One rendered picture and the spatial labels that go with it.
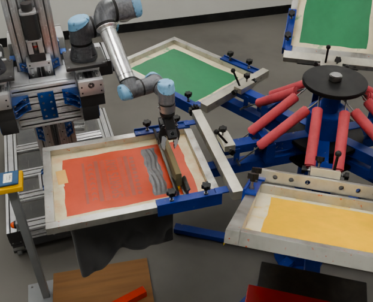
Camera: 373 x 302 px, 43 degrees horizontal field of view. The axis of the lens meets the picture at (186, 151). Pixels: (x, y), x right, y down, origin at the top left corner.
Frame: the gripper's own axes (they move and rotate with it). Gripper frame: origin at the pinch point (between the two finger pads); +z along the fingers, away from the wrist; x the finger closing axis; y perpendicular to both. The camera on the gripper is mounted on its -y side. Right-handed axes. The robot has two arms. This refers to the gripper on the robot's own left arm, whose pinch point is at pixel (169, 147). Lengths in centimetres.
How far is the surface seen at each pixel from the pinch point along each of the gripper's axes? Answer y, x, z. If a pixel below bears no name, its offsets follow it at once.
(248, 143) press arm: -2.5, -39.7, 3.7
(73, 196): -8, 48, 12
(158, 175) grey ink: -4.9, 7.0, 11.8
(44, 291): 10, 79, 100
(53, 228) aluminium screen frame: -29, 58, 9
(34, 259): 10, 78, 70
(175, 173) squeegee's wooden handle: -16.8, 1.2, 1.9
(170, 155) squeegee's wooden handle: -3.5, 0.6, 1.8
